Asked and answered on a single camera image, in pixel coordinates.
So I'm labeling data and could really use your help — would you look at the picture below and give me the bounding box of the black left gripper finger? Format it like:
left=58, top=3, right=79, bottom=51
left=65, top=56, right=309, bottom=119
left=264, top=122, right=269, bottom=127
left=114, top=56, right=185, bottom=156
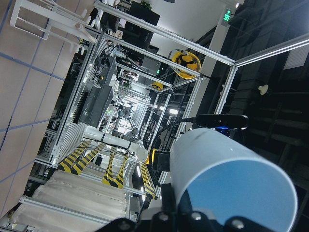
left=161, top=183, right=177, bottom=215

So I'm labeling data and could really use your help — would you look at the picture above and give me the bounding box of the light blue ikea cup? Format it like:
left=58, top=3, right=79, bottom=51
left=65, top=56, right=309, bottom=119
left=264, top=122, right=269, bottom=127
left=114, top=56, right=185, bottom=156
left=170, top=128, right=297, bottom=232

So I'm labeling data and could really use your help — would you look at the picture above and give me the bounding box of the white cup rack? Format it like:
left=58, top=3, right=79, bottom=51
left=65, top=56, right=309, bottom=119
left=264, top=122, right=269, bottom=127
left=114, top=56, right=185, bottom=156
left=10, top=0, right=97, bottom=53

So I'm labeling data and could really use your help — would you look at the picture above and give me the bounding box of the yellow hard hat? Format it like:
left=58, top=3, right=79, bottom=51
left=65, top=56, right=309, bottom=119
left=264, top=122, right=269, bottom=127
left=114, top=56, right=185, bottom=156
left=171, top=49, right=201, bottom=79

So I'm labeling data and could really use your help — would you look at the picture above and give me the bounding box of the green exit sign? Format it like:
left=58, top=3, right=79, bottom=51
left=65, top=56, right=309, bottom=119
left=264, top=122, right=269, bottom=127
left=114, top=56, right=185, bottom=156
left=221, top=8, right=232, bottom=26

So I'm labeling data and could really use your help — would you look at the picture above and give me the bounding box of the black overhead camera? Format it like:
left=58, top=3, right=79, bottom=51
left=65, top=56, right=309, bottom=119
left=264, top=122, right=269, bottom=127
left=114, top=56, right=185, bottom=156
left=181, top=114, right=249, bottom=129

